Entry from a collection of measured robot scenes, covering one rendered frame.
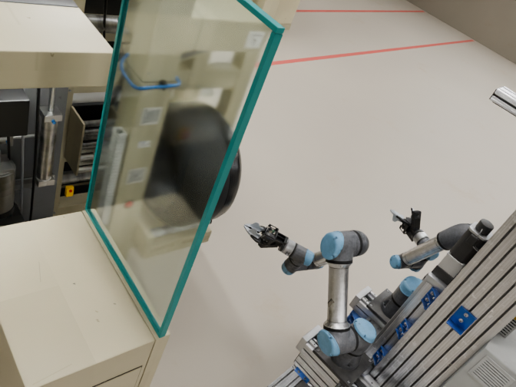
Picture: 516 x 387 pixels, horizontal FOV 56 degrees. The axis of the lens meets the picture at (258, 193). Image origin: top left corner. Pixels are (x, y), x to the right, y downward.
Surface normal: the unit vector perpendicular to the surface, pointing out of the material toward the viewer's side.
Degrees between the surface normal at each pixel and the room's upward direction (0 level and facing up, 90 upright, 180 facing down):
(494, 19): 90
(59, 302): 0
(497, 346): 0
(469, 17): 90
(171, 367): 0
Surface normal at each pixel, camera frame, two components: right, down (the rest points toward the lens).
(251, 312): 0.33, -0.74
